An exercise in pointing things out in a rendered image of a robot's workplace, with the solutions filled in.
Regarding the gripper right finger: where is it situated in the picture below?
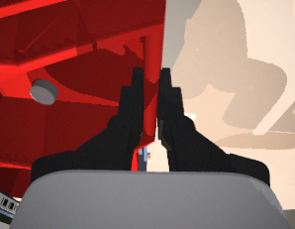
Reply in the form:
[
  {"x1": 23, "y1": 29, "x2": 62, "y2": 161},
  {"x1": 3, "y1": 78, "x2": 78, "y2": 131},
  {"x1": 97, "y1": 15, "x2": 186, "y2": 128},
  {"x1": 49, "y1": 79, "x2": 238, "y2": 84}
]
[{"x1": 157, "y1": 67, "x2": 270, "y2": 186}]

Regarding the dark grey metal shelf rack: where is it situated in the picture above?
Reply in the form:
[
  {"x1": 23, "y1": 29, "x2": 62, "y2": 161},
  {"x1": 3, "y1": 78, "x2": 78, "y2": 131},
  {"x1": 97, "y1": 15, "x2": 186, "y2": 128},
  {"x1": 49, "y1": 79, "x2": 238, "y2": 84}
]
[{"x1": 0, "y1": 146, "x2": 148, "y2": 218}]

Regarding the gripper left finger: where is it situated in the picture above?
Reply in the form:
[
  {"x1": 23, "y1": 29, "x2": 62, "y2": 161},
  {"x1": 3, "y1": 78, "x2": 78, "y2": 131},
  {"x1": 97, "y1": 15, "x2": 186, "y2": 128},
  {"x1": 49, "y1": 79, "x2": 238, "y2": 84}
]
[{"x1": 30, "y1": 67, "x2": 144, "y2": 185}]

